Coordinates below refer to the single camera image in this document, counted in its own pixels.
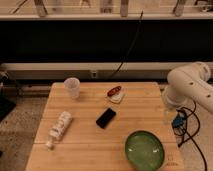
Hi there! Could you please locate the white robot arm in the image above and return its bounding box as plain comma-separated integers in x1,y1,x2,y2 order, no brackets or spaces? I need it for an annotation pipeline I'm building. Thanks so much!
162,62,213,114

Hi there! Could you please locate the black smartphone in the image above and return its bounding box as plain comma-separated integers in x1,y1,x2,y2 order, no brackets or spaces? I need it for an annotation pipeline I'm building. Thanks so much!
96,108,116,129

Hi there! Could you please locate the clear plastic cup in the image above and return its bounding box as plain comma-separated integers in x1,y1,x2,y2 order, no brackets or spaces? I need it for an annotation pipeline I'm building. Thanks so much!
64,77,80,99

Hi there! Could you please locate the white plastic bottle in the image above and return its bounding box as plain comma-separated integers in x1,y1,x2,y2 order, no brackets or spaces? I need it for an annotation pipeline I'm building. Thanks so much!
46,111,72,149

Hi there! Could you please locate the green plate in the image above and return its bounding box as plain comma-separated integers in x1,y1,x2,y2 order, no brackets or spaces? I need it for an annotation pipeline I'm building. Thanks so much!
125,130,165,171

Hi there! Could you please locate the blue connector box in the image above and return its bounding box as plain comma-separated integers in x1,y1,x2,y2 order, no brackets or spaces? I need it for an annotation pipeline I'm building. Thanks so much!
172,115,184,128

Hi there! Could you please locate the wall power outlet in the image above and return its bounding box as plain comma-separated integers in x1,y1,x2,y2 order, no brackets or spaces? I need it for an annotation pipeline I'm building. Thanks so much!
91,70,98,79

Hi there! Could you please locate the black hanging cable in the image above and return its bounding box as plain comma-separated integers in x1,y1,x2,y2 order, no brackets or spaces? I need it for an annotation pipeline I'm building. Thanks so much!
107,9,145,80

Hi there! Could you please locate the black floor cable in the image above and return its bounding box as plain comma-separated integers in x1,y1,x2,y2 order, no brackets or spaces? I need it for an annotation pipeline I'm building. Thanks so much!
174,101,209,171

